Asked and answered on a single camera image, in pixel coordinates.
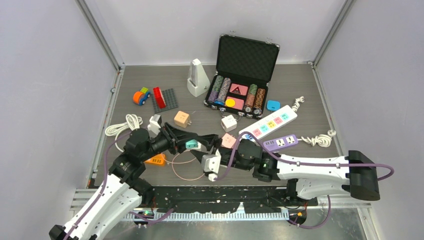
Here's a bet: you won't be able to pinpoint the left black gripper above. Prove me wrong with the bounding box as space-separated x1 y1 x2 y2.
140 122 197 162

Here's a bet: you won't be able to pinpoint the teal plug adapter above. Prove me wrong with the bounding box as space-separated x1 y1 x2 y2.
185 139 199 149

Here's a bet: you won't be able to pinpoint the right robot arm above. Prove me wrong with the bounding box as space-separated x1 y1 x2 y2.
190 139 381 205

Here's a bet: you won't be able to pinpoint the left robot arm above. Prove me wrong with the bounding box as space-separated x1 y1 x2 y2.
48 122 219 240

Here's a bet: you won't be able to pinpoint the pink cube socket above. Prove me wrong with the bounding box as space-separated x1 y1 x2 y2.
221 133 237 149

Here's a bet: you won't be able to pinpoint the orange cube socket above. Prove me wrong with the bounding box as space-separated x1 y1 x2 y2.
173 111 192 128

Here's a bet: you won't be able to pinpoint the white cube socket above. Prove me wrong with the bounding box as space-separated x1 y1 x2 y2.
220 115 238 133

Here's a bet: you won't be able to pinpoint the orange power strip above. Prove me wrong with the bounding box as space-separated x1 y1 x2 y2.
144 153 167 167

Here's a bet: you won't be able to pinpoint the grey building baseplate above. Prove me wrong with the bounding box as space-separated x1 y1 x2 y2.
152 88 179 114

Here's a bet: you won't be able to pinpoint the white metronome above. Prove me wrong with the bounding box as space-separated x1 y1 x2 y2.
187 58 211 97

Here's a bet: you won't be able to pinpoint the red toy brick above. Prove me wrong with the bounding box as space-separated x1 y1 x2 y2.
153 87 167 109

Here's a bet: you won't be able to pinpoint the purple power strip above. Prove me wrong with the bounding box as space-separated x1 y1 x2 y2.
263 134 299 152

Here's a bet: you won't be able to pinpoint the toy car blocks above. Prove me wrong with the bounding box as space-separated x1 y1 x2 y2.
132 87 151 106

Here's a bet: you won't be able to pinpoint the blue small charger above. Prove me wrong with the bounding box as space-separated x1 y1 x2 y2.
266 100 281 112

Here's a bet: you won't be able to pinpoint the black poker chip case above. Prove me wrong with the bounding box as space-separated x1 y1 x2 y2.
203 34 280 120

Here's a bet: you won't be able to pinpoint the white colourful power strip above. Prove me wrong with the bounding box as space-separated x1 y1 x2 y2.
238 105 298 142

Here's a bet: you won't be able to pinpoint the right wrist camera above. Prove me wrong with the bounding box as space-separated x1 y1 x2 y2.
201 150 221 182

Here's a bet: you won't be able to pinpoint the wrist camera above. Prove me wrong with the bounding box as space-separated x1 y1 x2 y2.
147 114 162 136
201 150 221 182

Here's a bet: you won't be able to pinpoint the pink usb cable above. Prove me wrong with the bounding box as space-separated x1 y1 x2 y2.
162 150 208 182

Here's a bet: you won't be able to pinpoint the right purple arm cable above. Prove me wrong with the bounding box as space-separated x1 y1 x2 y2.
213 131 395 231

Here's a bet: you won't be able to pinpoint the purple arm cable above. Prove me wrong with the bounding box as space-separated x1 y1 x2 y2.
62 130 150 240
213 131 395 231

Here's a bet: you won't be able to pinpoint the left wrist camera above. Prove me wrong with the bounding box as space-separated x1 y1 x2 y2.
147 114 162 136

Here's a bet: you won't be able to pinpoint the white coiled power cord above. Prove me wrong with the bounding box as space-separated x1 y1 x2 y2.
104 113 144 148

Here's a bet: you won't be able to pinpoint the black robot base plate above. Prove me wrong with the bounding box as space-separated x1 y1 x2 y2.
141 185 318 214

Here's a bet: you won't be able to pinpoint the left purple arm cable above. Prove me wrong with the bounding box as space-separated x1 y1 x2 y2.
62 130 150 240

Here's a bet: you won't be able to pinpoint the white cord bundle right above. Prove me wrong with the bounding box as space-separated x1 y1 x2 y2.
291 96 337 148

